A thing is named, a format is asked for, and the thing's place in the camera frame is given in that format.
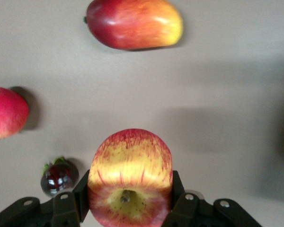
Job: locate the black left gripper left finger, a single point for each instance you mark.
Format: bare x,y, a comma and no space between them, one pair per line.
81,196

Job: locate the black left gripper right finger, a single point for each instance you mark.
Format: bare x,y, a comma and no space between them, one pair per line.
182,203

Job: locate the yellow-red apple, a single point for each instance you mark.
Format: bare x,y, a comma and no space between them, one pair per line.
130,172

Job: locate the dark purple plum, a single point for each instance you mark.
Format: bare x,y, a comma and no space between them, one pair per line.
58,179

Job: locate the red apple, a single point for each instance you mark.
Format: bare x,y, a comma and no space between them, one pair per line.
7,113

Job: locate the red-yellow mango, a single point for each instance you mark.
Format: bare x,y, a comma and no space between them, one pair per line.
132,23

